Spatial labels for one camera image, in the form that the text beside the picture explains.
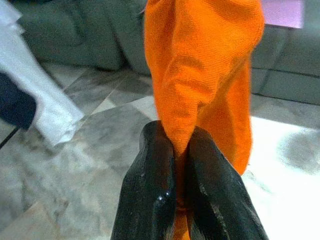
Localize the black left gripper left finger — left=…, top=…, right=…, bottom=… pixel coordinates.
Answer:
left=109, top=121, right=177, bottom=240

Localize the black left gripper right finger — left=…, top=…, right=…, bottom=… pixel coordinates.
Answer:
left=186, top=125, right=270, bottom=240

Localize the orange shirt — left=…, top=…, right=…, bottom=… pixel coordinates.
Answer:
left=144, top=0, right=266, bottom=240

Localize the white shirt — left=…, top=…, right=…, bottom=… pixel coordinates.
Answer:
left=0, top=0, right=85, bottom=148

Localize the navy garment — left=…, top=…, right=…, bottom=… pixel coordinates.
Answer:
left=0, top=71, right=38, bottom=131

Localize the green leather sofa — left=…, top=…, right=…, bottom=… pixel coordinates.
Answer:
left=14, top=0, right=320, bottom=107

